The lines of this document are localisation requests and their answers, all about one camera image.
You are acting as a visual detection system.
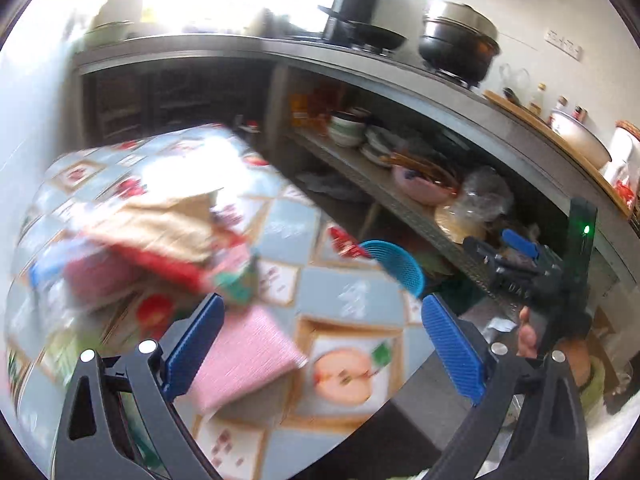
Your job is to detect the pink mesh scouring pad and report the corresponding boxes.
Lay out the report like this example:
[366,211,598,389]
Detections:
[188,304,307,415]

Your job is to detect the brown paper bag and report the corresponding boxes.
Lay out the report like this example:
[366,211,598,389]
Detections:
[72,193,215,263]

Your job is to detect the red snack wrapper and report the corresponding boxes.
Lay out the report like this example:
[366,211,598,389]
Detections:
[106,231,262,306]

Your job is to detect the person right hand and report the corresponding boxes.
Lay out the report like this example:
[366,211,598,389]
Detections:
[515,305,592,390]

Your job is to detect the green white fleece sleeve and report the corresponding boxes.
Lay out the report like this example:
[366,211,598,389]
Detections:
[579,356,605,415]

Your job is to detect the fruit pattern tablecloth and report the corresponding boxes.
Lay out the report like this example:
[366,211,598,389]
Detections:
[4,124,436,479]

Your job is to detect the clear bag of yellow grain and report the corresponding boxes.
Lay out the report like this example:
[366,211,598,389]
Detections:
[434,167,514,245]

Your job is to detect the metal perforated shelf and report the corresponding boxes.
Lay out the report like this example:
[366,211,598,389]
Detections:
[285,129,518,321]

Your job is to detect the blue plastic waste basket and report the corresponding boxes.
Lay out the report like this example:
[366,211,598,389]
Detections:
[360,240,425,297]

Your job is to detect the metal bowl on counter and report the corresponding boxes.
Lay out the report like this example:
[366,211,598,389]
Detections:
[550,110,612,170]

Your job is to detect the wooden cutting board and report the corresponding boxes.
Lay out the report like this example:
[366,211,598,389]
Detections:
[483,90,631,219]

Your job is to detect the pink plastic basin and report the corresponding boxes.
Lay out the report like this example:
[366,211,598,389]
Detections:
[392,166,457,206]

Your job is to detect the stacked white green bowls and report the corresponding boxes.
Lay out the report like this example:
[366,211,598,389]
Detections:
[328,112,366,148]

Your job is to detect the black cooking pot with lid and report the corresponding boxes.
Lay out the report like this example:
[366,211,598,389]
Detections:
[418,0,501,87]

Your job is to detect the black wok pan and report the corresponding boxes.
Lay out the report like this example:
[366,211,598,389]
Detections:
[318,6,407,55]

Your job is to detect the wall power socket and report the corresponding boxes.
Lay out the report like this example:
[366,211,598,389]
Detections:
[544,29,582,61]

